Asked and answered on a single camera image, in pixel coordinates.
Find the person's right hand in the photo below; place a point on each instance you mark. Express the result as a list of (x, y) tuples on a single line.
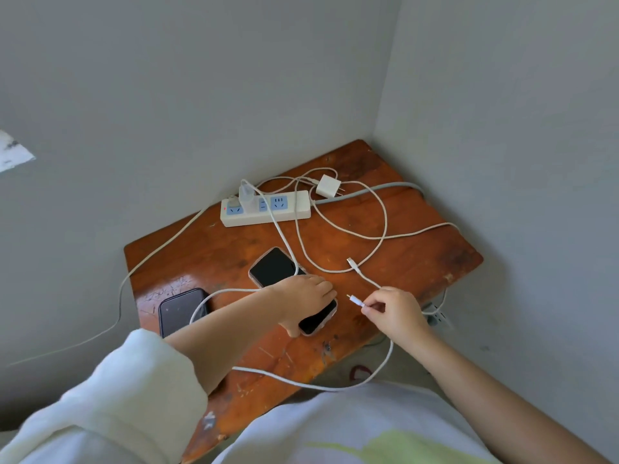
[(399, 316)]

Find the person's left hand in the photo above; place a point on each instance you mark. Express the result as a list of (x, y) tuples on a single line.
[(300, 297)]

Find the person's right thumb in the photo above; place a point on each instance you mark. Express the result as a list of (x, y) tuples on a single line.
[(373, 312)]

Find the person's left thumb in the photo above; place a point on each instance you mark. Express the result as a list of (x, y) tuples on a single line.
[(292, 329)]

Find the smartphone with pink case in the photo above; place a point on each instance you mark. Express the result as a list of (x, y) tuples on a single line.
[(272, 268)]

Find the person's right forearm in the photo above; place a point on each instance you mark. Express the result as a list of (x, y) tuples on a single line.
[(483, 401)]

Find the person's left forearm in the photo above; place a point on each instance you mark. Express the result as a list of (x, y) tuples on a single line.
[(227, 333)]

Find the red band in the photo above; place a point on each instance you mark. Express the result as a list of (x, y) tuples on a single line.
[(360, 373)]

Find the dark smartphone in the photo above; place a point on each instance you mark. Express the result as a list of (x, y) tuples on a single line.
[(180, 311)]

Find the white power strip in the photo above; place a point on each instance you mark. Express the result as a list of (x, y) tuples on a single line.
[(295, 207)]

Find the white loose charger adapter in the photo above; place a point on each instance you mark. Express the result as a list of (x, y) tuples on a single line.
[(328, 186)]

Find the white plugged-in charger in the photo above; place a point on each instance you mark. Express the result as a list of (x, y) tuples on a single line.
[(247, 198)]

